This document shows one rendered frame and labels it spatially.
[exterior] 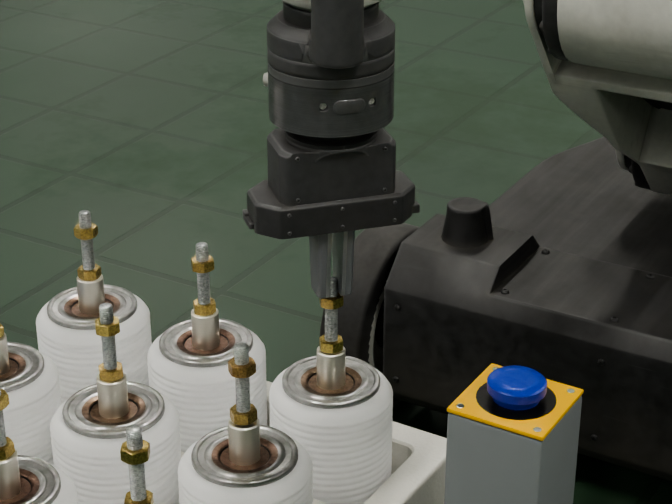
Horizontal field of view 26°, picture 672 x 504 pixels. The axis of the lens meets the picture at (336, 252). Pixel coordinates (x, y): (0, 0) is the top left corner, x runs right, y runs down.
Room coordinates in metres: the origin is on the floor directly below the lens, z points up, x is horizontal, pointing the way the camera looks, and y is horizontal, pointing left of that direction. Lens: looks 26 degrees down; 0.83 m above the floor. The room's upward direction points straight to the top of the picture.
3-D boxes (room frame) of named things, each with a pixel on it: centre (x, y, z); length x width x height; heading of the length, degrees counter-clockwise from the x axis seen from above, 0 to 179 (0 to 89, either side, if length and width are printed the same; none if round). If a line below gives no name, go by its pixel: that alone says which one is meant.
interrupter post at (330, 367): (0.96, 0.00, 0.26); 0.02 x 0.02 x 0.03
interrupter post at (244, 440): (0.86, 0.06, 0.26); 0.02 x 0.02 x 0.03
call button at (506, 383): (0.84, -0.12, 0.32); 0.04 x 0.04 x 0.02
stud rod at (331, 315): (0.96, 0.00, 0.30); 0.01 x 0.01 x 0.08
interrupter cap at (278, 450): (0.86, 0.06, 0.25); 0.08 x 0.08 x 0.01
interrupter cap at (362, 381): (0.96, 0.00, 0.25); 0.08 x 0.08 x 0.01
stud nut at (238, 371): (0.86, 0.06, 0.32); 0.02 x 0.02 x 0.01; 22
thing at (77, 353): (1.09, 0.21, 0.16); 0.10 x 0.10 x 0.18
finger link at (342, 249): (0.97, -0.01, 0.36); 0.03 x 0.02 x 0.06; 17
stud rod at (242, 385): (0.86, 0.06, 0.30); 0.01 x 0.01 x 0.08
